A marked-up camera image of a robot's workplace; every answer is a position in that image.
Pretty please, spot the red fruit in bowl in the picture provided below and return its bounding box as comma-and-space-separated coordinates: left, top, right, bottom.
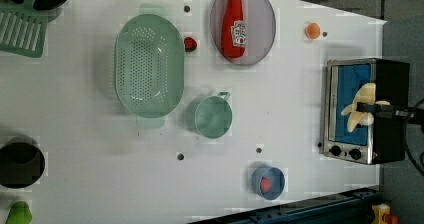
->
260, 177, 271, 192

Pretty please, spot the silver black toaster oven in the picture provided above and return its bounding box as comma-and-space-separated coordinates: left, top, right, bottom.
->
322, 58, 409, 165

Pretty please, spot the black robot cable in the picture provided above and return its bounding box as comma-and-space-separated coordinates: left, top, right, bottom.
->
401, 97, 424, 178

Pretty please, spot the black round pot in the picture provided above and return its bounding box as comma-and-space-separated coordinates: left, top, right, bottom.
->
0, 136, 46, 189

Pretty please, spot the orange toy fruit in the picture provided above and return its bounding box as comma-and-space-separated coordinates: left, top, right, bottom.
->
305, 23, 321, 40

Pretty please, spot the green dish rack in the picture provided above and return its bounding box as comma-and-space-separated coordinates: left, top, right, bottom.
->
0, 0, 48, 58

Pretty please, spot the yellow peeled toy banana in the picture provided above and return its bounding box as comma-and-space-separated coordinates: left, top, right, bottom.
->
341, 83, 389, 133

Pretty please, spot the green toy pepper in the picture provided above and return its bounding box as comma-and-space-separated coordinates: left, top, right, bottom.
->
5, 201, 33, 224

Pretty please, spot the green mug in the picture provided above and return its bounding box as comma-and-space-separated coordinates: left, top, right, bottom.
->
194, 92, 233, 139

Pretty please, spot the red plush ketchup bottle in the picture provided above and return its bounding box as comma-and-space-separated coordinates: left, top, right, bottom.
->
221, 0, 247, 59

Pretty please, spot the yellow red toy object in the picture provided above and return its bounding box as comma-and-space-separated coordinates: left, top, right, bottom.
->
371, 204, 399, 224

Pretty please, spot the blue metal frame rail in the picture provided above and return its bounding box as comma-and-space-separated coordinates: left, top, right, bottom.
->
191, 188, 382, 224

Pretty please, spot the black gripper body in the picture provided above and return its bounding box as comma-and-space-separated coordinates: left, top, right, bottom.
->
356, 103, 424, 124

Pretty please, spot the green oval colander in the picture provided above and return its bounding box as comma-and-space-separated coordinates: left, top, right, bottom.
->
114, 14, 185, 118

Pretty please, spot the blue bowl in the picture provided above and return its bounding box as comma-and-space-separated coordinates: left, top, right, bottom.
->
251, 165, 286, 200

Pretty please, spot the red toy strawberry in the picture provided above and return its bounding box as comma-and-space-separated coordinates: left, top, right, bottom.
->
184, 37, 197, 52

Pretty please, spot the grey round plate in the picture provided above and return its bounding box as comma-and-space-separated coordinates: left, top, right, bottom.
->
209, 0, 276, 65

